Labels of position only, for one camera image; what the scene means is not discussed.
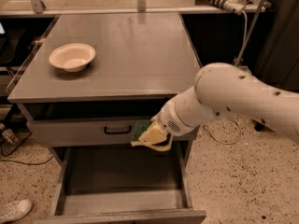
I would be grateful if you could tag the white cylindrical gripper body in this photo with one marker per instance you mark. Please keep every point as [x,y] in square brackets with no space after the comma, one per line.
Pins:
[169,120]

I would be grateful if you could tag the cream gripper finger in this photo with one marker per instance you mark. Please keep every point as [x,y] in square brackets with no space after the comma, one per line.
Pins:
[155,134]
[164,146]

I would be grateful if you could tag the green yellow sponge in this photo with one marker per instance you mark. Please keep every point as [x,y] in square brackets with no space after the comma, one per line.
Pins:
[140,127]

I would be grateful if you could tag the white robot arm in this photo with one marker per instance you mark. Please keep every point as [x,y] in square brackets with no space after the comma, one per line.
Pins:
[220,89]

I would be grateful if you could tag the open grey middle drawer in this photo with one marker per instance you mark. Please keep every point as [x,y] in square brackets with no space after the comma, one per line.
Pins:
[118,184]

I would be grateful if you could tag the grey metal drawer cabinet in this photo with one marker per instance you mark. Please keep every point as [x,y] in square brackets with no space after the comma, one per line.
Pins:
[141,61]

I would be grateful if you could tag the grey top drawer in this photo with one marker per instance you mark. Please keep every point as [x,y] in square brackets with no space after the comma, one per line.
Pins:
[81,132]

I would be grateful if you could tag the dark side cabinet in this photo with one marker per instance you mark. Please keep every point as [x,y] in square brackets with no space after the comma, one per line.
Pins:
[278,62]

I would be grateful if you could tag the white paper bowl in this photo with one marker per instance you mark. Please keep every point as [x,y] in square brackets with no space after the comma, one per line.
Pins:
[72,57]

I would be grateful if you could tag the white power strip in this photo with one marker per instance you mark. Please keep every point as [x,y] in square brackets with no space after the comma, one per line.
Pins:
[230,5]

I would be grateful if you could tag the small bottle on floor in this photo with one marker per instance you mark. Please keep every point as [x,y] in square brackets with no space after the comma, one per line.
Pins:
[8,134]

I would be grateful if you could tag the white sneaker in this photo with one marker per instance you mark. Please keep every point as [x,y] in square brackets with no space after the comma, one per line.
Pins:
[15,210]

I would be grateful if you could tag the black drawer handle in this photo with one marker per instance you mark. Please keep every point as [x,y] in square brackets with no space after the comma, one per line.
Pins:
[117,130]

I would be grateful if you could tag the metal shelf frame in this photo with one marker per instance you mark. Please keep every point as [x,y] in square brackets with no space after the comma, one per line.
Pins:
[102,3]

